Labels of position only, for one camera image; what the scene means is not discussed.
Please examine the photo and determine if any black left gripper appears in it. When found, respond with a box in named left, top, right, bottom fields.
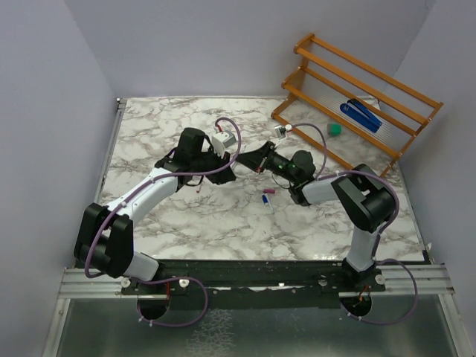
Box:
left=192, top=146, right=237, bottom=185

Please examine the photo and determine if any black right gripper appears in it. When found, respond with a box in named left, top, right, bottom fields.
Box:
left=234, top=141, right=299, bottom=184

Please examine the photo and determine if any white pen blue end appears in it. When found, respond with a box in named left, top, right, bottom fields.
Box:
left=264, top=194, right=274, bottom=214

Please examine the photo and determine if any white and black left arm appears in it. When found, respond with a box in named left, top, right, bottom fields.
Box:
left=74, top=128, right=238, bottom=294

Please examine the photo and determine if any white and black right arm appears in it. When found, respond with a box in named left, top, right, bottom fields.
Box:
left=237, top=141, right=399, bottom=291

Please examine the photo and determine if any green cube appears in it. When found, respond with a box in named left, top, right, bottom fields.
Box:
left=327, top=123, right=342, bottom=137

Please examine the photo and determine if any orange wooden rack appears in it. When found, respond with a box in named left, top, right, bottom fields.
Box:
left=271, top=33, right=443, bottom=178

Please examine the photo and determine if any blue stapler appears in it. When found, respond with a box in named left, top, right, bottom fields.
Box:
left=339, top=98, right=382, bottom=133

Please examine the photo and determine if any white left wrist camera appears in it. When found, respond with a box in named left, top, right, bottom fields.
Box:
left=210, top=131, right=237, bottom=158

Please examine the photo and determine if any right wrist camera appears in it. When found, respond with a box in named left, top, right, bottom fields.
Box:
left=274, top=124, right=293, bottom=147

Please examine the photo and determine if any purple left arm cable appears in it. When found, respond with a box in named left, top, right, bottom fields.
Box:
left=84, top=117, right=242, bottom=279

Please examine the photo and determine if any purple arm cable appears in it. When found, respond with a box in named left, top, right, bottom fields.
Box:
left=84, top=117, right=242, bottom=279
left=288, top=123, right=400, bottom=261

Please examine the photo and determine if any aluminium table frame rail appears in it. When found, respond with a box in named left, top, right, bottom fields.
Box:
left=80, top=97, right=126, bottom=248

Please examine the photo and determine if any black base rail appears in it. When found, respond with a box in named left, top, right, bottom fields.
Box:
left=121, top=260, right=385, bottom=310

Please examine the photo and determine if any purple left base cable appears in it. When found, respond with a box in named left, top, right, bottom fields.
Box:
left=138, top=277, right=209, bottom=329

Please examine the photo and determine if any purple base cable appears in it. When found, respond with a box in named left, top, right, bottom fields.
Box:
left=345, top=258, right=419, bottom=325
left=138, top=277, right=209, bottom=329

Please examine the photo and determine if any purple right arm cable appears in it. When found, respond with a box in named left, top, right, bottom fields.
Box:
left=288, top=123, right=400, bottom=261

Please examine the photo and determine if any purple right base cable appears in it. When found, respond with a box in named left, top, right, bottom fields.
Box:
left=345, top=258, right=419, bottom=325

